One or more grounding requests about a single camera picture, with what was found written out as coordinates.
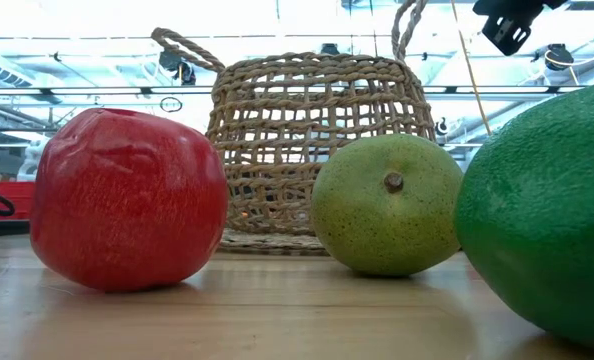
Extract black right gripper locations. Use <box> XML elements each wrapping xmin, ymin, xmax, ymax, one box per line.
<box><xmin>471</xmin><ymin>0</ymin><xmax>569</xmax><ymax>57</ymax></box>

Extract green pear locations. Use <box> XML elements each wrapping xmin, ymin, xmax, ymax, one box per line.
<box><xmin>310</xmin><ymin>133</ymin><xmax>464</xmax><ymax>278</ymax></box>

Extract red apple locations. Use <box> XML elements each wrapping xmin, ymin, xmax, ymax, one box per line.
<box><xmin>29</xmin><ymin>107</ymin><xmax>230</xmax><ymax>294</ymax></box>

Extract large green lime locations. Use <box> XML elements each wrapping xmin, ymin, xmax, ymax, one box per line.
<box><xmin>453</xmin><ymin>79</ymin><xmax>594</xmax><ymax>354</ymax></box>

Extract round woven placemat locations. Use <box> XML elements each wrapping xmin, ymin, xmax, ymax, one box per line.
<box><xmin>218</xmin><ymin>228</ymin><xmax>331</xmax><ymax>257</ymax></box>

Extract white robot figure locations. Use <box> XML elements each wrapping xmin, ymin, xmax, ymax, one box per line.
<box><xmin>16</xmin><ymin>139</ymin><xmax>53</xmax><ymax>182</ymax></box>

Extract red storage bins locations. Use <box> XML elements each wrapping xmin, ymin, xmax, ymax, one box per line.
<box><xmin>0</xmin><ymin>180</ymin><xmax>37</xmax><ymax>221</ymax></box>

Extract yellow hanging cable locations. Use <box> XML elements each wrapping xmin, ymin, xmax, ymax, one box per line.
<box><xmin>449</xmin><ymin>0</ymin><xmax>493</xmax><ymax>137</ymax></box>

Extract black ceiling cable reel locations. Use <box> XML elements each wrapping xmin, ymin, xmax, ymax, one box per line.
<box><xmin>544</xmin><ymin>42</ymin><xmax>577</xmax><ymax>72</ymax></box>

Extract woven basket with rope handles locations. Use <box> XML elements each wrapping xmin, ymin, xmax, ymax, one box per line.
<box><xmin>150</xmin><ymin>0</ymin><xmax>437</xmax><ymax>237</ymax></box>

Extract long ceiling light rail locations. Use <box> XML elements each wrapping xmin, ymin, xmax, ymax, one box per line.
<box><xmin>0</xmin><ymin>84</ymin><xmax>591</xmax><ymax>97</ymax></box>

